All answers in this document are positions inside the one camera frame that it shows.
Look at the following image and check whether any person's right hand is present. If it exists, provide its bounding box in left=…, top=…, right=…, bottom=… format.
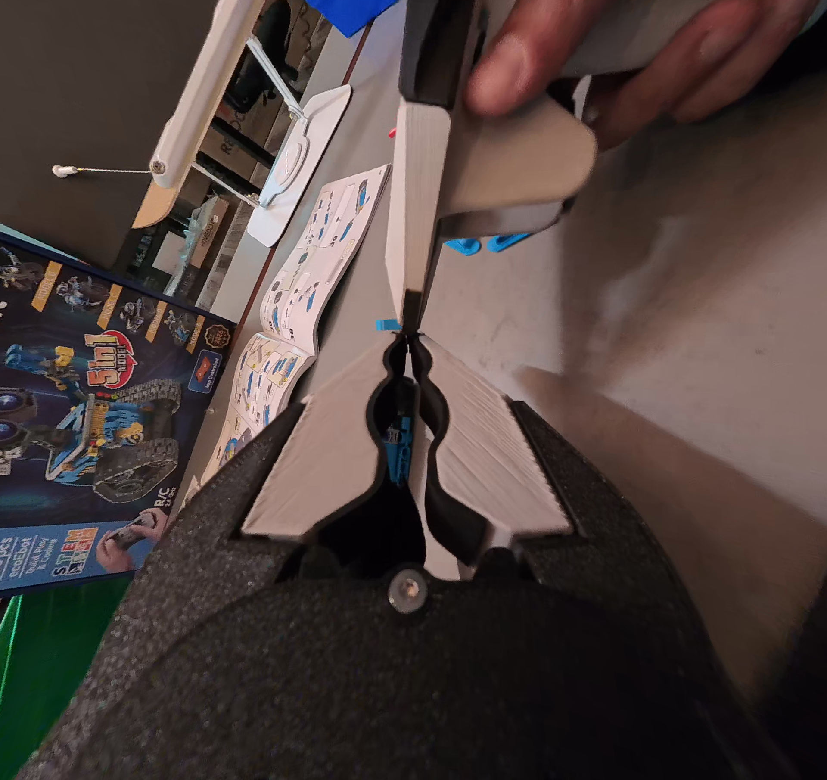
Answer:
left=465, top=0, right=827, bottom=151

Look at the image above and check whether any black wheel blue beam assembly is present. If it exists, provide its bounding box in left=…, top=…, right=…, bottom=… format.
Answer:
left=384, top=415, right=414, bottom=490

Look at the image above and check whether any tan wooden board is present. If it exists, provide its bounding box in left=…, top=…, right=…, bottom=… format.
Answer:
left=131, top=0, right=280, bottom=230

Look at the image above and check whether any black flat device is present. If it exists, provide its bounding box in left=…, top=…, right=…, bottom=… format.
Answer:
left=0, top=0, right=259, bottom=270

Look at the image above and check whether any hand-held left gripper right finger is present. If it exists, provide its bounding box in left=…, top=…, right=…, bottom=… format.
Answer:
left=413, top=332, right=575, bottom=577

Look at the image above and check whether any green container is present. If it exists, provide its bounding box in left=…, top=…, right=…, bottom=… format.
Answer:
left=0, top=573, right=140, bottom=780

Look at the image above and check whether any open instruction booklet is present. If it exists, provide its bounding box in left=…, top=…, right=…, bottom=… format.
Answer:
left=197, top=163, right=393, bottom=490

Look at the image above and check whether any dark blue toy box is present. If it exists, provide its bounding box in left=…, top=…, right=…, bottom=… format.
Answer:
left=0, top=231, right=236, bottom=600

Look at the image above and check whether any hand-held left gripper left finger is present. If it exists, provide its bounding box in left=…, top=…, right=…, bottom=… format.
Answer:
left=240, top=331, right=427, bottom=564

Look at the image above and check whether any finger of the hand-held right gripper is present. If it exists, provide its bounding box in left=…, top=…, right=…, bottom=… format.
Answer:
left=384, top=98, right=453, bottom=332

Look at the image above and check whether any brown cardboard box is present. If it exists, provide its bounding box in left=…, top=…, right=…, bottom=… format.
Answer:
left=194, top=105, right=279, bottom=190

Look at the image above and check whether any white folding stand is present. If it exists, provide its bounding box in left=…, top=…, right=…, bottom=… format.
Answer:
left=52, top=0, right=353, bottom=248

